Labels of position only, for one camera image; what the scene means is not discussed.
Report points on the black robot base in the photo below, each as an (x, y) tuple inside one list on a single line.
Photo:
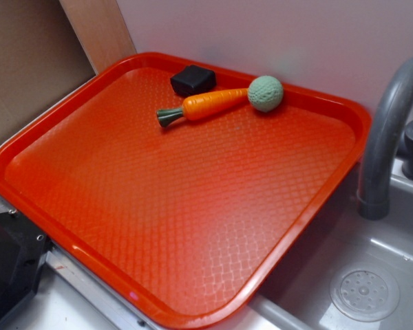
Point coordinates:
[(23, 249)]

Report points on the green knitted ball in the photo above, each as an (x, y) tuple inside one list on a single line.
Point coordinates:
[(265, 93)]

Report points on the orange toy carrot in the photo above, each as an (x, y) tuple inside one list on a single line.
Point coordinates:
[(203, 105)]

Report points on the red plastic serving tray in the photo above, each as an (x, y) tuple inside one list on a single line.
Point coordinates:
[(186, 222)]

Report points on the black square block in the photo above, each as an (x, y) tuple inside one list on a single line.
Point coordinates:
[(193, 80)]

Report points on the grey curved faucet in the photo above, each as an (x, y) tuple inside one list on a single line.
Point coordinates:
[(392, 126)]

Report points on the grey toy sink basin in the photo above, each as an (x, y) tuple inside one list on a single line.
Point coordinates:
[(297, 293)]

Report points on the light wooden board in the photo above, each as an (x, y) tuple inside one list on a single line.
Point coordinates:
[(101, 30)]

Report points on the brown cardboard panel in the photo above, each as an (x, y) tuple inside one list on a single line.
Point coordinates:
[(41, 61)]

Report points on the round sink drain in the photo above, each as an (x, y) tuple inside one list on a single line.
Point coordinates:
[(364, 292)]

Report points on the aluminium frame rail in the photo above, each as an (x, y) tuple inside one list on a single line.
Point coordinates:
[(69, 297)]

